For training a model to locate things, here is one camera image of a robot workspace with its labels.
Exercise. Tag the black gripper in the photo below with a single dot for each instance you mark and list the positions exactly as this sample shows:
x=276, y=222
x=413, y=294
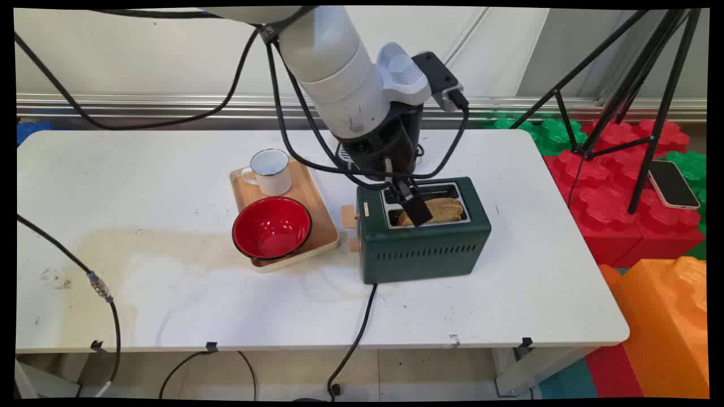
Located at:
x=379, y=144

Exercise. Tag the toasted bread slice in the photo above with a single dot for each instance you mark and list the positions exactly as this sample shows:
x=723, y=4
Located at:
x=447, y=210

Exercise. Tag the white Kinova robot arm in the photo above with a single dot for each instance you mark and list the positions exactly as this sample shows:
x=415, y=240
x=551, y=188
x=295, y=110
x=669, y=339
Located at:
x=334, y=68

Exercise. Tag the dark green toaster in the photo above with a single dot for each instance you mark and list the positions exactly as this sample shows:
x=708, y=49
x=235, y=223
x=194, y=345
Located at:
x=424, y=249

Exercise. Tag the wooden toaster lever knob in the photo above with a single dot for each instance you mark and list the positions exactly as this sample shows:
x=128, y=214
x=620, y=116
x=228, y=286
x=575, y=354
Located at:
x=348, y=217

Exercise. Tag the wooden serving tray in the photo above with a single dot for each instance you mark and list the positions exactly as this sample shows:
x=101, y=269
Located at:
x=317, y=217

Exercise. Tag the white enamel mug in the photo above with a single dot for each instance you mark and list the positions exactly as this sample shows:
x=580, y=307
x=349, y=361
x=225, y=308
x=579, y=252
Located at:
x=270, y=172

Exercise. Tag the red bowl with black rim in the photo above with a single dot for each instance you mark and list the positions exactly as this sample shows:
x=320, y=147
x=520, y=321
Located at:
x=271, y=229

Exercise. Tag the green foam block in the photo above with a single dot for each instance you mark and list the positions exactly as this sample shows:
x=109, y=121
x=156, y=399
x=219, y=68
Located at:
x=693, y=169
x=551, y=135

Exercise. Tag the black table edge clip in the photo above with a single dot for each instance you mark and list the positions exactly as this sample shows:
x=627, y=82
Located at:
x=97, y=345
x=526, y=342
x=211, y=346

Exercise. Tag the big red foam block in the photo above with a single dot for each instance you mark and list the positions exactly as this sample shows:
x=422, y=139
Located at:
x=599, y=198

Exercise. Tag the white table leg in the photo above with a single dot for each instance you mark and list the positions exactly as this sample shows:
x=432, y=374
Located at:
x=537, y=370

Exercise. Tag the teal foam floor mat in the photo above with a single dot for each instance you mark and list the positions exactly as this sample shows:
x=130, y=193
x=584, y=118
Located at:
x=568, y=381

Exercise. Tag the smartphone with pink case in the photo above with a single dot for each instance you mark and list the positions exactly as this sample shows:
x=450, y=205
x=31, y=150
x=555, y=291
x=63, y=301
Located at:
x=673, y=184

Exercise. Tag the red foam floor mat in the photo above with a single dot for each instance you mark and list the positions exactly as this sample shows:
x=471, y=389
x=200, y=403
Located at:
x=613, y=373

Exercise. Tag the big orange foam block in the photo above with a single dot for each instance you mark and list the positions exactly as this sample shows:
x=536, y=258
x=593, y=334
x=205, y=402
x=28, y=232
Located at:
x=667, y=328

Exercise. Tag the blue foam block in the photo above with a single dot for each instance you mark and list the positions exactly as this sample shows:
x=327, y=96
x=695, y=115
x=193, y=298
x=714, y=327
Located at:
x=33, y=131

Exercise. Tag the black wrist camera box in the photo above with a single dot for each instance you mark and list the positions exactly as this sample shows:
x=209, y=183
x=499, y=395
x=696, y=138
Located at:
x=440, y=76

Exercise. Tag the aluminium wall rail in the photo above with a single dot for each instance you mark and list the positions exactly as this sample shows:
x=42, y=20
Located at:
x=169, y=105

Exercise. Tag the black camera tripod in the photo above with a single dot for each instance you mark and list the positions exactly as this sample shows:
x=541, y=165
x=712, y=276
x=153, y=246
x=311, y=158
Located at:
x=645, y=96

